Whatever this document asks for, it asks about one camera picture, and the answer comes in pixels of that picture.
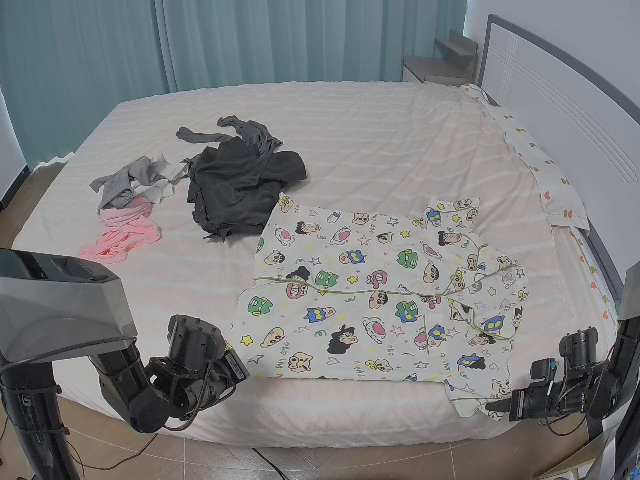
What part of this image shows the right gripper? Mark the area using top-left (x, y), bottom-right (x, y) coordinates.
top-left (509, 387), bottom-right (557, 423)

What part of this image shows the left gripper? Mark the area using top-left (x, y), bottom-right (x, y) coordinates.
top-left (205, 340), bottom-right (251, 394)

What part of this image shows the white printed pyjama top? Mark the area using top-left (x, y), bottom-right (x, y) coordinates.
top-left (231, 194), bottom-right (530, 419)

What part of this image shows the pink garment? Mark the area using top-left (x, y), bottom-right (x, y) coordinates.
top-left (77, 199), bottom-right (163, 265)

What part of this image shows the black shirt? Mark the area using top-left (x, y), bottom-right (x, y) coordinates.
top-left (186, 138), bottom-right (307, 243)

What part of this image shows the grey and white garment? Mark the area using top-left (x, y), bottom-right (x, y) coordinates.
top-left (89, 154), bottom-right (190, 215)

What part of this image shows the dark grey garment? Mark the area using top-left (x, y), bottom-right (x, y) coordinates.
top-left (176, 115), bottom-right (283, 159)

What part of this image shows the bed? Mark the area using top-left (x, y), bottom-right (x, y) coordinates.
top-left (10, 14), bottom-right (640, 446)

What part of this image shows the blue-green curtain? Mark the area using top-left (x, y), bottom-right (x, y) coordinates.
top-left (0, 0), bottom-right (181, 169)
top-left (155, 0), bottom-right (471, 94)

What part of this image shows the grey bedside table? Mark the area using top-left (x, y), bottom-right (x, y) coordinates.
top-left (402, 29), bottom-right (478, 85)

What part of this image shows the thick black cable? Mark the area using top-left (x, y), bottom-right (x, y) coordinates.
top-left (250, 447), bottom-right (288, 470)

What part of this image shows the thin black cable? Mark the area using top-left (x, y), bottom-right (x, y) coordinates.
top-left (65, 430), bottom-right (166, 475)

